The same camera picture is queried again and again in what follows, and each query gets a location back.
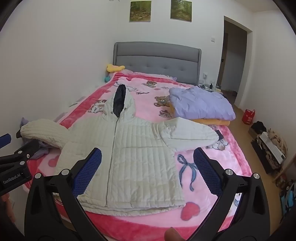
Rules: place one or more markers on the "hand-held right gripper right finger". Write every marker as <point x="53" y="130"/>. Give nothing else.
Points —
<point x="207" y="170"/>

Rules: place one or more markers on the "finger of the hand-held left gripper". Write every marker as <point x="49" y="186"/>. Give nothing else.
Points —
<point x="4" y="140"/>
<point x="27" y="149"/>

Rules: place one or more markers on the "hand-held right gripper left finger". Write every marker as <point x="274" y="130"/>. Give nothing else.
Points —
<point x="89" y="170"/>

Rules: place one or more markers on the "white quilted hooded jacket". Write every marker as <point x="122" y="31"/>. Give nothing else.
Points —
<point x="134" y="157"/>

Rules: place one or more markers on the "person's right hand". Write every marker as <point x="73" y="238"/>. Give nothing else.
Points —
<point x="172" y="235"/>

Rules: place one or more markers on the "crumpled purple cloth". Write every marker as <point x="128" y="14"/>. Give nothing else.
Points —
<point x="40" y="147"/>

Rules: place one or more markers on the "pink printed blanket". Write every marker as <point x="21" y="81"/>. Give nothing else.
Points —
<point x="198" y="190"/>

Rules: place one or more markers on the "dark small cloth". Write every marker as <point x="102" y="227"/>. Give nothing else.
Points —
<point x="219" y="134"/>

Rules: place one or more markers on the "folded orange blanket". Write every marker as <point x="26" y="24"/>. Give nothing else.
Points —
<point x="212" y="122"/>

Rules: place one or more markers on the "black bag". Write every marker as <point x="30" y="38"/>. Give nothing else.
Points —
<point x="258" y="127"/>

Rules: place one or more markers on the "lavender pillow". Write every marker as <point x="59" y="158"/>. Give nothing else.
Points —
<point x="201" y="103"/>

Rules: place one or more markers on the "red shopping bag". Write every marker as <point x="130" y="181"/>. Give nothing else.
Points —
<point x="248" y="117"/>

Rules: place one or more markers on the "cluttered bedside table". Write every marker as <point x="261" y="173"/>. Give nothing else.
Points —
<point x="211" y="87"/>

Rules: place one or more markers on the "teal plush toy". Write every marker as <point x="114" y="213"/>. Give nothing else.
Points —
<point x="107" y="78"/>

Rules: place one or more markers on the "yellow plush toy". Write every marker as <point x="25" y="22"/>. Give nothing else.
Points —
<point x="114" y="67"/>

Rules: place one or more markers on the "wooden door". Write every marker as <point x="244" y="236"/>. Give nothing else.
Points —
<point x="223" y="60"/>

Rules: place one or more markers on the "grey upholstered bed headboard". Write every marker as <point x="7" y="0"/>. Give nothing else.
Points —
<point x="159" y="61"/>

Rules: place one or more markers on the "forest wall picture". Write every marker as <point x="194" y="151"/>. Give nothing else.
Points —
<point x="181" y="10"/>
<point x="140" y="11"/>

